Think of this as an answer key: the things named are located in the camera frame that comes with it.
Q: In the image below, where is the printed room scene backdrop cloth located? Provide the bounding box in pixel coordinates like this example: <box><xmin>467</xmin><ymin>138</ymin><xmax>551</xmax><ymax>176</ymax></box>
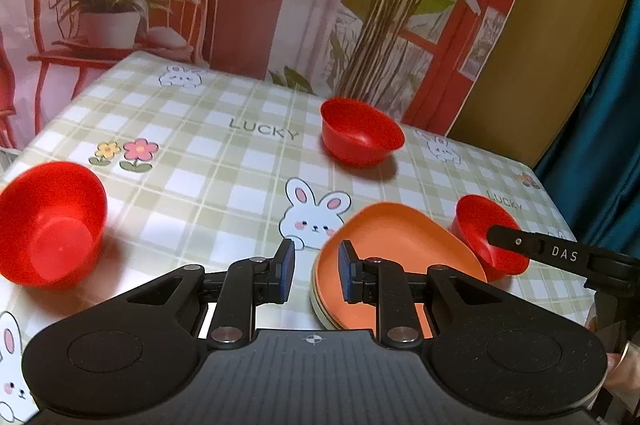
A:
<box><xmin>0</xmin><ymin>0</ymin><xmax>552</xmax><ymax>152</ymax></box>

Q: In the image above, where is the green checkered rabbit tablecloth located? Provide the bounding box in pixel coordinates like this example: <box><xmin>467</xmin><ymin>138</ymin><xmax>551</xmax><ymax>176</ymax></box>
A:
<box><xmin>0</xmin><ymin>50</ymin><xmax>582</xmax><ymax>425</ymax></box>

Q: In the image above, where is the teal curtain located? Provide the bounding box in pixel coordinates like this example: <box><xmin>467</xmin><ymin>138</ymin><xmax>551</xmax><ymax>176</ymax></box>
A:
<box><xmin>531</xmin><ymin>0</ymin><xmax>640</xmax><ymax>257</ymax></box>

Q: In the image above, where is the person's right hand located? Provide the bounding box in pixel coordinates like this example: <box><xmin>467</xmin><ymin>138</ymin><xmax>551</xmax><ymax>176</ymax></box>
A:
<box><xmin>587</xmin><ymin>312</ymin><xmax>640</xmax><ymax>411</ymax></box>

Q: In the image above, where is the red bowl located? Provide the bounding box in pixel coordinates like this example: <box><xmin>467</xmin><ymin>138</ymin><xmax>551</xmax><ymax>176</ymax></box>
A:
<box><xmin>0</xmin><ymin>162</ymin><xmax>108</xmax><ymax>288</ymax></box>
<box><xmin>451</xmin><ymin>195</ymin><xmax>532</xmax><ymax>282</ymax></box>
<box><xmin>320</xmin><ymin>98</ymin><xmax>405</xmax><ymax>167</ymax></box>

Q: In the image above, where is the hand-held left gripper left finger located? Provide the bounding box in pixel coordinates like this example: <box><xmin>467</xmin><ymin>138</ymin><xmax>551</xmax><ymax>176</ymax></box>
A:
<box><xmin>125</xmin><ymin>239</ymin><xmax>297</xmax><ymax>351</ymax></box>

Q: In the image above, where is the orange plate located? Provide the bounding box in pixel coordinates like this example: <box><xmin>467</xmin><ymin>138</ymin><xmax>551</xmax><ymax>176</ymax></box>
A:
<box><xmin>312</xmin><ymin>202</ymin><xmax>489</xmax><ymax>341</ymax></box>

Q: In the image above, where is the light green plate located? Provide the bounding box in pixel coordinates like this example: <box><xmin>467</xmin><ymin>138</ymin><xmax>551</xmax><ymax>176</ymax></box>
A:
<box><xmin>311</xmin><ymin>286</ymin><xmax>347</xmax><ymax>332</ymax></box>
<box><xmin>310</xmin><ymin>255</ymin><xmax>352</xmax><ymax>330</ymax></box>

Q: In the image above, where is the yellow wooden board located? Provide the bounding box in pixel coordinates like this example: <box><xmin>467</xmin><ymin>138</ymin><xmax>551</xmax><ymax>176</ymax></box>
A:
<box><xmin>446</xmin><ymin>0</ymin><xmax>627</xmax><ymax>169</ymax></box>

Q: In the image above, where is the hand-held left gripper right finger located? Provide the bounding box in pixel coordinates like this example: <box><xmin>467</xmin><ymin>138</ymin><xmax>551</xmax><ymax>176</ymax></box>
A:
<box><xmin>339</xmin><ymin>241</ymin><xmax>507</xmax><ymax>350</ymax></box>

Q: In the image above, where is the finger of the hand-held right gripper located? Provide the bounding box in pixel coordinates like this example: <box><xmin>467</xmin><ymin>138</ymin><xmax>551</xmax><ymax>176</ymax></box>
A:
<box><xmin>486</xmin><ymin>224</ymin><xmax>598</xmax><ymax>277</ymax></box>

